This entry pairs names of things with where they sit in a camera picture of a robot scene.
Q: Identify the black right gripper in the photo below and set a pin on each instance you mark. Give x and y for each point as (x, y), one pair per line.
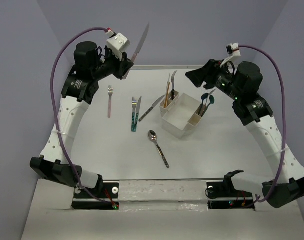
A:
(206, 73)

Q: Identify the black-handled fork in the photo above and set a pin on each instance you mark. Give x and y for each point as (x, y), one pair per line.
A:
(172, 84)

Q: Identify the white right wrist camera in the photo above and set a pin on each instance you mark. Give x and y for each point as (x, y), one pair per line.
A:
(233, 53)

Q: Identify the pink-handled knife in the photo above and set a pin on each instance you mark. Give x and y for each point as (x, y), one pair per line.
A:
(139, 47)

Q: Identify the black-handled spoon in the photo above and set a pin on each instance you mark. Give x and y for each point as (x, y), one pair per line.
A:
(153, 138)

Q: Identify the teal-handled fork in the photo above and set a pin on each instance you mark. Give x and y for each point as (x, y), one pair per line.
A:
(134, 104)

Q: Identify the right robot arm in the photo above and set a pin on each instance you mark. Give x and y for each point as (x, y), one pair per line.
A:
(257, 117)

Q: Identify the white utensil caddy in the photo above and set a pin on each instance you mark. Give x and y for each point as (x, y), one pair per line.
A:
(180, 116)

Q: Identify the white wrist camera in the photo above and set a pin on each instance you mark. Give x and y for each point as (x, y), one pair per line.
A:
(118, 43)
(233, 53)

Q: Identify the teal-handled knife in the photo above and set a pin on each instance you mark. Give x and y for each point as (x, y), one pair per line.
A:
(137, 113)

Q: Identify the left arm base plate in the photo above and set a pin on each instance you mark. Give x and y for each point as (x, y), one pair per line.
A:
(106, 200)

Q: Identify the teal plastic spoon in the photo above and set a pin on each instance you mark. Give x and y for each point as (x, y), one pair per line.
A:
(203, 97)
(211, 101)

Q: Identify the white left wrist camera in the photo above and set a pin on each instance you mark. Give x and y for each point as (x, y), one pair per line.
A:
(118, 43)

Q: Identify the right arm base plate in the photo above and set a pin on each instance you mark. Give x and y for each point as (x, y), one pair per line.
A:
(221, 199)

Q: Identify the black-handled knife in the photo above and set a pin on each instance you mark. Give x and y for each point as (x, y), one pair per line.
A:
(151, 108)

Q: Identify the pink-handled fork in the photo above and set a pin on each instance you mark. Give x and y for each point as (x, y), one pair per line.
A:
(110, 93)

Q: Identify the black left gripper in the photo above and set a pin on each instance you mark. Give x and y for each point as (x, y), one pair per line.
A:
(122, 66)

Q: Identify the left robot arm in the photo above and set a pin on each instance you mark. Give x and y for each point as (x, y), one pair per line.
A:
(92, 64)

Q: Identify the orange chopstick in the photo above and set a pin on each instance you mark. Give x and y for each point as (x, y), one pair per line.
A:
(166, 96)
(167, 92)

